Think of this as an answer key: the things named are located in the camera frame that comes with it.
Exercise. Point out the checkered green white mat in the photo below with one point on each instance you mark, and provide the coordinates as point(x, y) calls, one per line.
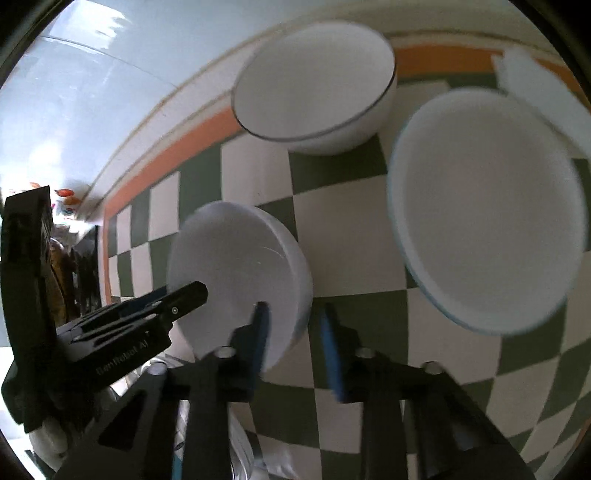
point(535, 386)

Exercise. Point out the white bowl dark rim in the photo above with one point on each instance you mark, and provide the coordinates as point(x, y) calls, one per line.
point(322, 89)

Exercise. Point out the plain white bowl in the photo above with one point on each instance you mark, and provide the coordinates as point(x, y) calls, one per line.
point(244, 256)

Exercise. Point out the white bowl floral outside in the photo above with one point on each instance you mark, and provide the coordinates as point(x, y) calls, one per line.
point(488, 211)

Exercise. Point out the gloved left hand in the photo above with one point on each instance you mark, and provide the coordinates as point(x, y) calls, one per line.
point(55, 438)

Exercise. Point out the colourful food package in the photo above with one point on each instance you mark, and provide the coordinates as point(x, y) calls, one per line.
point(65, 202)

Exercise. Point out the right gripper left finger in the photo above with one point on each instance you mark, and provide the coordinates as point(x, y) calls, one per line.
point(135, 437)

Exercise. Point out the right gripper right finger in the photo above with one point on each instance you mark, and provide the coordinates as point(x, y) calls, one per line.
point(454, 438)

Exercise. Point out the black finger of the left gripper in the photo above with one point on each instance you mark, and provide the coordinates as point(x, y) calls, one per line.
point(167, 306)

